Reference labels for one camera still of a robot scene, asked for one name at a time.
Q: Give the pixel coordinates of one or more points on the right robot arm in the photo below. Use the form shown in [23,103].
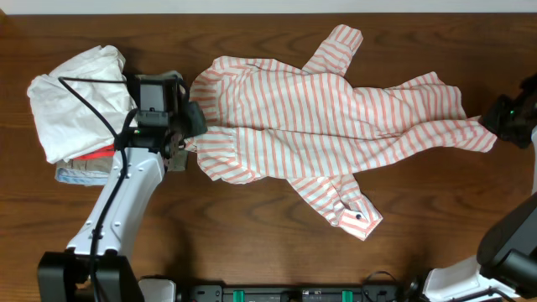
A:
[504,267]

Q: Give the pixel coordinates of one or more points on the navy and red folded garment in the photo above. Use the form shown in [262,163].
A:
[109,150]

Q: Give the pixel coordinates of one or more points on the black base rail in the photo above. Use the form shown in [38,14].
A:
[272,293]

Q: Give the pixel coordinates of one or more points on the white crumpled garment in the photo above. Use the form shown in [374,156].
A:
[66,127]

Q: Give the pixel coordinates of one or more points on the red white striped shirt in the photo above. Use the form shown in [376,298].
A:
[311,127]

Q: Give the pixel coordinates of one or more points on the olive green folded garment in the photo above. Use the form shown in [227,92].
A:
[160,120]

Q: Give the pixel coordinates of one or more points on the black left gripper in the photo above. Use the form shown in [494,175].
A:
[192,111]

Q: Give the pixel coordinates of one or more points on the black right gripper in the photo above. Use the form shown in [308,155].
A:
[492,119]

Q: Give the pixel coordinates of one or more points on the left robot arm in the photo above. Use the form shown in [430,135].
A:
[95,265]

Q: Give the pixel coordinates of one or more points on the light blue folded garment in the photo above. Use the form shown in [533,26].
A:
[81,177]

